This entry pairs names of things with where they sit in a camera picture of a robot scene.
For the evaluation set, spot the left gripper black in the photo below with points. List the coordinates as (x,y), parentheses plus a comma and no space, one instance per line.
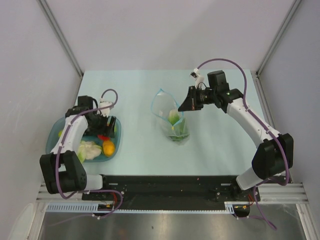
(105,130)

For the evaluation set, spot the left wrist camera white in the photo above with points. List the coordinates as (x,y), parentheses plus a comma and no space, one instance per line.
(105,107)

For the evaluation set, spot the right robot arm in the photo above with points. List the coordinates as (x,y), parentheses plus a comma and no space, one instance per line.
(274,151)

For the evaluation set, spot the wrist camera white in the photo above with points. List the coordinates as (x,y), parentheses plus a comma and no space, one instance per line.
(105,107)
(199,79)

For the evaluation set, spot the white cauliflower toy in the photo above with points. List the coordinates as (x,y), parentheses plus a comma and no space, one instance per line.
(88,150)

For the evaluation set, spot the teal plastic tray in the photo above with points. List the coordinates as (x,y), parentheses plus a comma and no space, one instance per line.
(59,125)

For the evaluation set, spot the green lettuce toy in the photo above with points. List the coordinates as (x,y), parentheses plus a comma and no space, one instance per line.
(179,129)

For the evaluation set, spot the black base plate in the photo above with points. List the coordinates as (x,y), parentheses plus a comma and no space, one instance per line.
(172,193)

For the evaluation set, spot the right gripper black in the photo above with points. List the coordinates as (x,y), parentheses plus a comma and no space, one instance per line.
(191,103)

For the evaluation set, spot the red apple toy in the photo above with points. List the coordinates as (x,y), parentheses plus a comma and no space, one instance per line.
(103,138)

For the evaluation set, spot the aluminium frame rail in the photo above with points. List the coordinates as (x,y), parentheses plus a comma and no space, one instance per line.
(270,193)

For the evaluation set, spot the white cable duct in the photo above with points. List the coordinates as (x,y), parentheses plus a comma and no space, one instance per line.
(90,208)

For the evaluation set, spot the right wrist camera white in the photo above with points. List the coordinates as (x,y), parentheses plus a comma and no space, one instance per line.
(199,79)

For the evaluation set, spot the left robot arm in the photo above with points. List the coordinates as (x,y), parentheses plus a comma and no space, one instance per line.
(62,169)

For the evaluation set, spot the clear zip top bag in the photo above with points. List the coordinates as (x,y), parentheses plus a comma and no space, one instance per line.
(160,107)

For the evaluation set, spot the orange fruit toy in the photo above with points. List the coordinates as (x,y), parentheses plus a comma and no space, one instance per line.
(108,148)

